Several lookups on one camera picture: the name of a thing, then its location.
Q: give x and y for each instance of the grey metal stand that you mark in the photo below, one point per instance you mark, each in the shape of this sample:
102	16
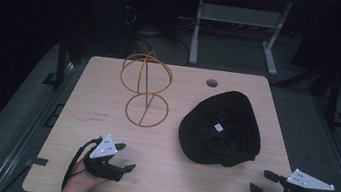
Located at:
237	16

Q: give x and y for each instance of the black baseball cap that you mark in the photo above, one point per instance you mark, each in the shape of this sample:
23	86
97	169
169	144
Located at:
221	130

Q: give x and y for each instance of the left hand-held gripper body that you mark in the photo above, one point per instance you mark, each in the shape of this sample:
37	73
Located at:
101	153

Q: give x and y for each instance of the person's left hand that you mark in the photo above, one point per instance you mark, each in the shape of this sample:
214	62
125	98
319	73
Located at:
84	180

